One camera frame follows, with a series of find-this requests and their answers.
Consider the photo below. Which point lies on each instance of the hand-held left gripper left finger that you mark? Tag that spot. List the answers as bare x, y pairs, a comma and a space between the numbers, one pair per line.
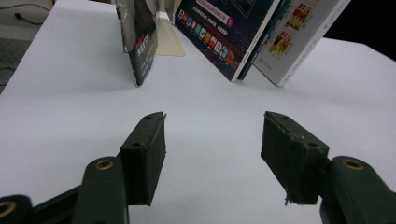
143, 161

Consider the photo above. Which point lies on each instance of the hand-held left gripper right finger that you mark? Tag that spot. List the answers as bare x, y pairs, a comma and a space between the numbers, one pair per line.
292, 161

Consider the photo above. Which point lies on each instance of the black magazine with red cards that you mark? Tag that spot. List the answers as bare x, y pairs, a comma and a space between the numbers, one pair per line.
144, 46

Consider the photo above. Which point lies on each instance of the white magazine with colourful tiles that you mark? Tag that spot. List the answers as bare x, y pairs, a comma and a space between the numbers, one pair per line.
305, 40

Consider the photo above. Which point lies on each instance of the beige expandable book rack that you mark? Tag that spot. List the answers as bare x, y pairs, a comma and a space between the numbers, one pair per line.
169, 40

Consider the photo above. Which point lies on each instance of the purple magazine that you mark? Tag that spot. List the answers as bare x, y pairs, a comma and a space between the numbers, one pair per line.
218, 34

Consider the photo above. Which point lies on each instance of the black curtain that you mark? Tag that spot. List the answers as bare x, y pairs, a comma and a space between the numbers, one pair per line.
373, 18

